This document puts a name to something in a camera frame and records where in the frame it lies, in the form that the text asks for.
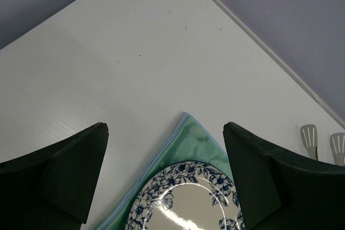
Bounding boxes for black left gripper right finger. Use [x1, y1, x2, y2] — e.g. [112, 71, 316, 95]
[223, 122, 344, 229]

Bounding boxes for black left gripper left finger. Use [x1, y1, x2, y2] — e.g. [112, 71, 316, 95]
[1, 122, 108, 229]

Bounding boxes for silver metal tongs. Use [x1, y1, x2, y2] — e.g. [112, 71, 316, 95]
[300, 124, 345, 166]

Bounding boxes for blue floral ceramic plate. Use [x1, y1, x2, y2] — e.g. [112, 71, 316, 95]
[125, 161, 245, 230]

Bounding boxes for green cloth placemat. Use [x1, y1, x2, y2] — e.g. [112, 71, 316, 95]
[92, 112, 233, 229]

